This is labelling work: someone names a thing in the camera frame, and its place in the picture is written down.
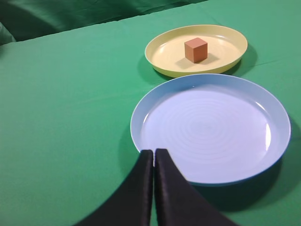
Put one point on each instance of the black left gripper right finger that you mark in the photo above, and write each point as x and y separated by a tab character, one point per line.
177	202

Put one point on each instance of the blue plastic plate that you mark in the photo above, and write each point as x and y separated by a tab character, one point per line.
219	129

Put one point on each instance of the yellow plastic plate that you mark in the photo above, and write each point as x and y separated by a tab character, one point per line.
226	47

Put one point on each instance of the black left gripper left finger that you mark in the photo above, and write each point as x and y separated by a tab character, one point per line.
131	203

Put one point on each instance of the green backdrop cloth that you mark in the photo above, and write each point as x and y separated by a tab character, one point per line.
104	24

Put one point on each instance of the red-brown cube block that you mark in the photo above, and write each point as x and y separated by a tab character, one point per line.
196	50

